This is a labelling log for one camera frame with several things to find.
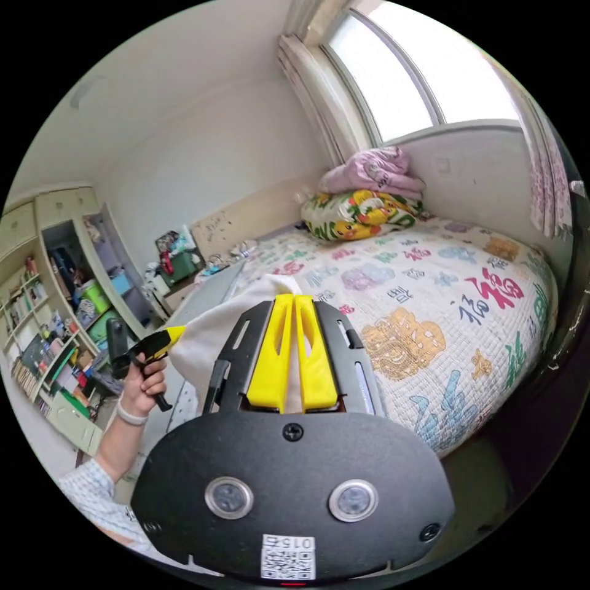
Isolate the person's left forearm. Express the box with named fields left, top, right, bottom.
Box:
left=58, top=395, right=157, bottom=556

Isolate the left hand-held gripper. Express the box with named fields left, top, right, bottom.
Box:
left=120, top=324, right=188, bottom=412

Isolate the window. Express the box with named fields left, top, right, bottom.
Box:
left=318, top=2, right=524, bottom=148

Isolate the cream shelf cupboard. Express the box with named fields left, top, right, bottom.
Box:
left=0, top=183, right=155, bottom=458

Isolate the beige curtain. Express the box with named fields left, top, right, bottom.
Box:
left=277, top=33, right=358, bottom=172

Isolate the pink flowered curtain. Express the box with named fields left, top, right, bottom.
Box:
left=505, top=69, right=576, bottom=240

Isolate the yellow duck print blanket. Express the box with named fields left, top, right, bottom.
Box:
left=300, top=189, right=436, bottom=242

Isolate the bed with printed quilt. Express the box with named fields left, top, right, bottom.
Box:
left=163, top=215, right=562, bottom=463

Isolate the green storage box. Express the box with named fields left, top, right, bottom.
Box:
left=154, top=229, right=207, bottom=289

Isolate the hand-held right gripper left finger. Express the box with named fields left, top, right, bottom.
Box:
left=245, top=294, right=293, bottom=411

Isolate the pink folded blanket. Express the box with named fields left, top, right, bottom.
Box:
left=318, top=145, right=428, bottom=202

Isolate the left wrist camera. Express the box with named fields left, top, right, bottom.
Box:
left=105, top=317, right=133, bottom=382

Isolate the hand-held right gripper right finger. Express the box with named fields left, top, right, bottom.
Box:
left=294, top=294, right=339, bottom=411

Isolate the person's left hand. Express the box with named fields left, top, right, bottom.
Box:
left=119, top=356, right=168, bottom=419

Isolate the white long sleeve shirt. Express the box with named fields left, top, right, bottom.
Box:
left=168, top=273, right=306, bottom=417

